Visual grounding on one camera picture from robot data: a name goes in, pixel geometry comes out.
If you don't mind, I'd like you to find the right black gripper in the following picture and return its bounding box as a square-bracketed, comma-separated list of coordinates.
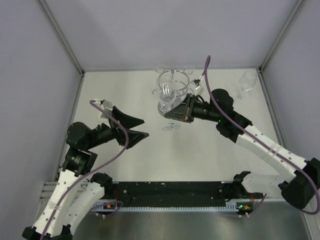
[164, 94, 222, 124]

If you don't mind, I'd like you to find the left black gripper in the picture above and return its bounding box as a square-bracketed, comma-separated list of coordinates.
[86, 105, 149, 149]

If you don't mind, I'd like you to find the chrome wine glass rack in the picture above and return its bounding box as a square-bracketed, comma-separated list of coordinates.
[152, 69, 195, 118]

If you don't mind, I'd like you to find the clear wine glass taken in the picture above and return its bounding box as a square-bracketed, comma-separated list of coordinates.
[234, 70, 258, 103]

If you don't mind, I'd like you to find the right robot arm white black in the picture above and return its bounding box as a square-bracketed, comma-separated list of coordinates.
[164, 89, 320, 210]

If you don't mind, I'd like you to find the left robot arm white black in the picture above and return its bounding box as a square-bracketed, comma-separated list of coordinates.
[22, 99, 149, 240]

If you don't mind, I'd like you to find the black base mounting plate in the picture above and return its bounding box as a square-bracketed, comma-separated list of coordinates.
[104, 181, 240, 207]

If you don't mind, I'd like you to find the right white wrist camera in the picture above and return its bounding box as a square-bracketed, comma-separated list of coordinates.
[188, 79, 204, 96]

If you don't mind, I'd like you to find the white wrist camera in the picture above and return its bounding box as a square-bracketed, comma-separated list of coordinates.
[188, 79, 204, 96]
[96, 99, 113, 125]

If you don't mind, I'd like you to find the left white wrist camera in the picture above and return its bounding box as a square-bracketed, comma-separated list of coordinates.
[96, 99, 113, 125]

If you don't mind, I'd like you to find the light blue slotted cable duct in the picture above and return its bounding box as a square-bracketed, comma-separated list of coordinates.
[90, 201, 239, 213]

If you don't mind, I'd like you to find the left aluminium frame post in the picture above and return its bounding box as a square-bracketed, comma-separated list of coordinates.
[36, 0, 85, 76]

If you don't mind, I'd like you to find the aluminium frame post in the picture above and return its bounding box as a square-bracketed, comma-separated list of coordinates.
[36, 0, 85, 76]
[259, 0, 306, 73]

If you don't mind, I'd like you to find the right aluminium frame post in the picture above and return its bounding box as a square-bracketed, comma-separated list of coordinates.
[259, 0, 306, 73]

